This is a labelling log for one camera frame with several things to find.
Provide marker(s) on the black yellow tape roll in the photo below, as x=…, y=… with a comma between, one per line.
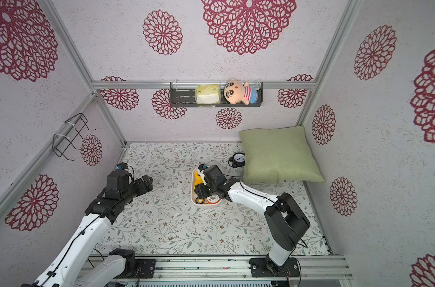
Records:
x=199, y=201

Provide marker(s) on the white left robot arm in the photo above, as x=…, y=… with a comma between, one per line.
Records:
x=64, y=270

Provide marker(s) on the cartoon boy plush doll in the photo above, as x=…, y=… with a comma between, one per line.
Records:
x=236, y=92

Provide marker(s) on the black round alarm clock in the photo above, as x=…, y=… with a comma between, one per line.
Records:
x=237, y=160

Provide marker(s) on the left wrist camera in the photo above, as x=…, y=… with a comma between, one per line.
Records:
x=122, y=166

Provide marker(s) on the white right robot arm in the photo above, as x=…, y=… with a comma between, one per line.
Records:
x=286, y=221

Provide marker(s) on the orange white tape roll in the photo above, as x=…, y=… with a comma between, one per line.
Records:
x=214, y=199

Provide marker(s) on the yellow-green sponge pack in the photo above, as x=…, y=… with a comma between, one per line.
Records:
x=208, y=94

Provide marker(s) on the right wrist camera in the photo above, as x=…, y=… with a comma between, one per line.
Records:
x=201, y=169

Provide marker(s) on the green square pillow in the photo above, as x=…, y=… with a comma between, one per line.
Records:
x=276, y=155

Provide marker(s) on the black wall shelf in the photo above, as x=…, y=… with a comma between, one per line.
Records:
x=183, y=95

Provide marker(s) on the black wire wall rack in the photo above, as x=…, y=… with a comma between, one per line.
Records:
x=62, y=142

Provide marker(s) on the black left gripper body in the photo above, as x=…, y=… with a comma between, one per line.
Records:
x=138, y=189

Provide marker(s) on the white plastic storage box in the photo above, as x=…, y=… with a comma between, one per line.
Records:
x=193, y=195

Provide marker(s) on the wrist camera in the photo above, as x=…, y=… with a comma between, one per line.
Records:
x=122, y=166
x=201, y=169

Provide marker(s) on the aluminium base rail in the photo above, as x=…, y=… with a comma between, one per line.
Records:
x=239, y=268

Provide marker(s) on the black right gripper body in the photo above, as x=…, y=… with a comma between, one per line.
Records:
x=203, y=190

